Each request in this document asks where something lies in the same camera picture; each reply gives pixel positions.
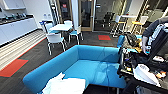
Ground white kitchen cabinets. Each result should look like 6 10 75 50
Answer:
0 0 26 10
0 14 38 46

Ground white upper kitchen cabinets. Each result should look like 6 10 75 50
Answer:
0 0 26 10

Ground tall yellow stool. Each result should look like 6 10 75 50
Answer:
131 15 149 36

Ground person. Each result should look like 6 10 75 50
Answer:
141 17 168 61

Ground blue sofa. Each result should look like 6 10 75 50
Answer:
22 44 128 94

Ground wood framed glass door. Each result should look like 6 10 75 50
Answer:
78 0 96 33
56 0 74 26

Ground tall white stool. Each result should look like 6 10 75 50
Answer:
110 14 124 38

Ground black office chair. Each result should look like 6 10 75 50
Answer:
101 12 116 28

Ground white square table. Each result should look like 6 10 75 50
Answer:
49 23 74 33

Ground white shirt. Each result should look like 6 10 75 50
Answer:
41 72 88 94

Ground black equipment cart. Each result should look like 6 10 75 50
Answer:
116 33 168 94

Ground white chair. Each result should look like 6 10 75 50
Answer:
38 20 54 34
45 32 67 56
68 25 84 46
63 19 74 27

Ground tall white table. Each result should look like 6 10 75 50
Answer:
119 14 138 34

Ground white lower kitchen cabinets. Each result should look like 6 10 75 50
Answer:
0 14 38 46

